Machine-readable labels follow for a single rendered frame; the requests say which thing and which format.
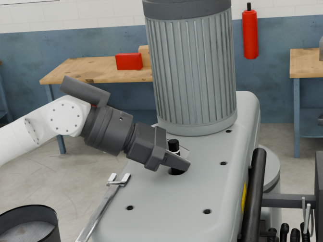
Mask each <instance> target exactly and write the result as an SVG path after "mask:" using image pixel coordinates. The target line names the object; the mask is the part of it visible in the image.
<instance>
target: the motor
mask: <svg viewBox="0 0 323 242"><path fill-rule="evenodd" d="M142 5H143V12H144V16H145V25H146V32H147V40H148V47H149V57H150V64H151V72H152V79H153V87H154V94H155V101H156V109H157V118H158V125H159V126H160V127H161V128H164V129H166V131H167V132H168V133H171V134H174V135H179V136H204V135H209V134H214V133H218V132H220V131H223V130H225V129H227V128H228V127H230V126H231V125H232V124H234V123H235V121H236V120H237V103H236V78H235V60H234V43H233V26H232V9H231V5H232V4H231V0H142Z"/></svg>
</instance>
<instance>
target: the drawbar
mask: <svg viewBox="0 0 323 242"><path fill-rule="evenodd" d="M168 146H169V151H171V152H177V151H178V150H179V141H178V140H177V139H171V140H169V141H168ZM175 154H177V155H179V156H180V151H179V152H178V153H175ZM171 169H172V175H181V174H182V170H179V169H175V168H171Z"/></svg>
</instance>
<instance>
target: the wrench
mask: <svg viewBox="0 0 323 242"><path fill-rule="evenodd" d="M130 177H131V174H128V173H127V174H125V176H124V177H123V179H122V181H115V179H116V178H117V175H116V173H112V175H111V176H110V178H109V179H108V181H107V183H106V186H109V188H108V189H107V191H106V192H105V194H104V196H103V197H102V199H101V200H100V202H99V203H98V205H97V207H96V208H95V210H94V211H93V213H92V215H91V216H90V218H89V219H88V221H87V223H86V224H85V226H84V227H83V229H82V230H81V232H80V234H79V235H78V237H77V239H76V240H75V242H88V240H89V238H90V237H91V235H92V233H93V232H94V230H95V228H96V226H97V225H98V223H99V221H100V220H101V218H102V216H103V215H104V213H105V211H106V210H107V208H108V206H109V204H110V203H111V201H112V199H113V198H114V196H115V194H116V193H117V191H118V189H119V187H125V185H126V184H127V183H128V181H129V179H130Z"/></svg>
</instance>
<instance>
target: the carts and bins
mask: <svg viewBox="0 0 323 242"><path fill-rule="evenodd" d="M58 221H59V220H58V218H57V213H56V211H55V210H54V209H52V208H51V207H49V206H45V205H25V206H20V207H16V208H13V209H11V210H8V211H6V212H4V213H2V214H0V242H61V237H60V231H59V225H58Z"/></svg>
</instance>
